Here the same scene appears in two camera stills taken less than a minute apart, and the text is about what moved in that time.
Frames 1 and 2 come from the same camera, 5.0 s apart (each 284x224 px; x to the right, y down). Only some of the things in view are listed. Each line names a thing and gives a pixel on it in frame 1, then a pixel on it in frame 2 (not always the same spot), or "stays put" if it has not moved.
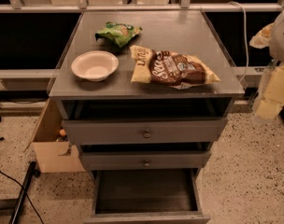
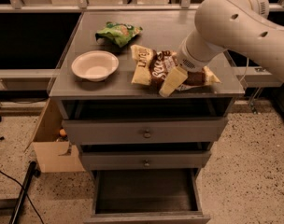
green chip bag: [120, 34] stays put
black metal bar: [32, 173] stays put
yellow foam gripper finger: [262, 38] -> [209, 77]
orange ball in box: [63, 133] stays put
